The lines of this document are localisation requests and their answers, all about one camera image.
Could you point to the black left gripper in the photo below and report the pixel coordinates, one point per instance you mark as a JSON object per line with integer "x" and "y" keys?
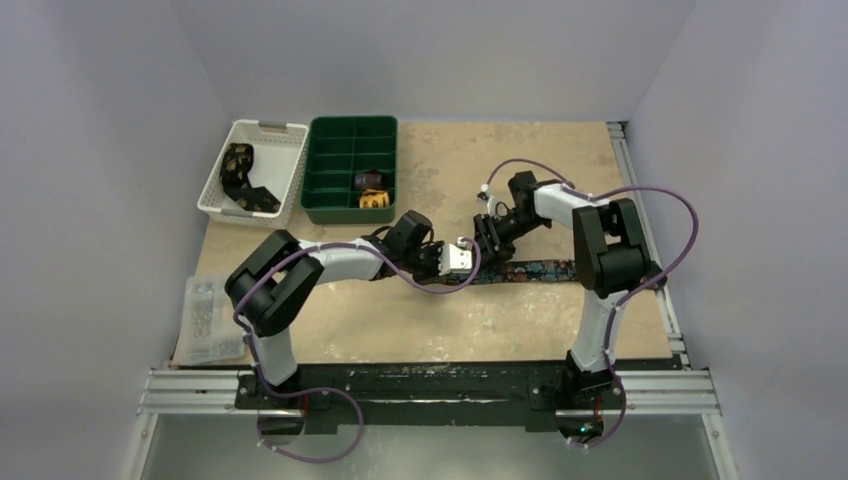
{"x": 433, "y": 250}

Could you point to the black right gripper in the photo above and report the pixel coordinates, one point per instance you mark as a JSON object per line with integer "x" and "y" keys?
{"x": 486, "y": 234}

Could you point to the navy floral tie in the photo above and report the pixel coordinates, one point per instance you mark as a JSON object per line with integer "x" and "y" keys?
{"x": 544, "y": 271}

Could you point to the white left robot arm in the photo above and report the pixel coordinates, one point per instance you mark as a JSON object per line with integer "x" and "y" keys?
{"x": 269, "y": 289}

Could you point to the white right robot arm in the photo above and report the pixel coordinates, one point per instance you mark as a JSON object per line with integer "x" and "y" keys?
{"x": 611, "y": 259}

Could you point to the rolled yellow tie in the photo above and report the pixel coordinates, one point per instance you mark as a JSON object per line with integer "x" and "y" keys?
{"x": 374, "y": 199}

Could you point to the rolled dark red tie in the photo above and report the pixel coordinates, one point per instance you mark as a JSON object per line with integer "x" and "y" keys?
{"x": 369, "y": 180}

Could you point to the green compartment tray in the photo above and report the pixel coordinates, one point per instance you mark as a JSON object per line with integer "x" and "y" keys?
{"x": 338, "y": 148}

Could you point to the white plastic basket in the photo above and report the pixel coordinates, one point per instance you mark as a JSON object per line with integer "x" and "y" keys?
{"x": 279, "y": 154}

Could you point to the black gold patterned tie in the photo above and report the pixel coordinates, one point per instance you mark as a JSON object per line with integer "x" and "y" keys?
{"x": 236, "y": 164}

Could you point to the clear plastic storage box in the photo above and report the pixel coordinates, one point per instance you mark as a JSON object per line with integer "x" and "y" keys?
{"x": 208, "y": 333}

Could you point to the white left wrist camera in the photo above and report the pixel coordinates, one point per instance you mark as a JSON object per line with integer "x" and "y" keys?
{"x": 456, "y": 259}

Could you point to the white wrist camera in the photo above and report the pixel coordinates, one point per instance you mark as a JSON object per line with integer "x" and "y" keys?
{"x": 456, "y": 259}
{"x": 494, "y": 206}

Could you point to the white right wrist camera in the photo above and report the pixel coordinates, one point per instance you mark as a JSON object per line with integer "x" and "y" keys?
{"x": 494, "y": 206}

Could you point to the aluminium frame rail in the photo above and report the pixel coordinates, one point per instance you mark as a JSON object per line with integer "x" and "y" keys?
{"x": 402, "y": 353}

